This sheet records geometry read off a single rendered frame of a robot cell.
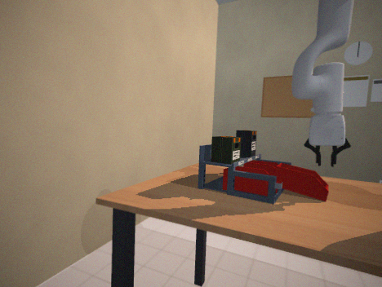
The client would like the olive green tool case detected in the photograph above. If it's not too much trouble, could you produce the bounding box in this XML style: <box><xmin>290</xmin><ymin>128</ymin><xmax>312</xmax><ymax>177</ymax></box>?
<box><xmin>211</xmin><ymin>136</ymin><xmax>242</xmax><ymax>165</ymax></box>

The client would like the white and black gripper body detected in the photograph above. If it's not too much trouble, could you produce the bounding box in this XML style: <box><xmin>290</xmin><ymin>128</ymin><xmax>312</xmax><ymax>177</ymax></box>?
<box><xmin>309</xmin><ymin>114</ymin><xmax>345</xmax><ymax>146</ymax></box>

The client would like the red bin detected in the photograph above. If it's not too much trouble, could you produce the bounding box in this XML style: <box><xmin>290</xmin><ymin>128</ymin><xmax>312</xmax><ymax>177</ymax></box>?
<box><xmin>243</xmin><ymin>160</ymin><xmax>278</xmax><ymax>175</ymax></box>
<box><xmin>223</xmin><ymin>166</ymin><xmax>270</xmax><ymax>196</ymax></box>
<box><xmin>274</xmin><ymin>163</ymin><xmax>329</xmax><ymax>201</ymax></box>

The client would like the dark grey tool case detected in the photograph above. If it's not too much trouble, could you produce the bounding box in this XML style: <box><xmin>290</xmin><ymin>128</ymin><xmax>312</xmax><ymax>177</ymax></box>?
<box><xmin>236</xmin><ymin>130</ymin><xmax>257</xmax><ymax>157</ymax></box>

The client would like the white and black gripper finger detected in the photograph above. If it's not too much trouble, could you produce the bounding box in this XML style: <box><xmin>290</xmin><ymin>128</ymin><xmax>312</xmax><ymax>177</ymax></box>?
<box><xmin>331</xmin><ymin>138</ymin><xmax>351</xmax><ymax>167</ymax></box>
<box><xmin>304</xmin><ymin>139</ymin><xmax>321</xmax><ymax>166</ymax></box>

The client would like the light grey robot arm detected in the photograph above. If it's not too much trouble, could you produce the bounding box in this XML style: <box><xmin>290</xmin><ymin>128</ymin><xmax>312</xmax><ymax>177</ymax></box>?
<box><xmin>291</xmin><ymin>0</ymin><xmax>354</xmax><ymax>115</ymax></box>

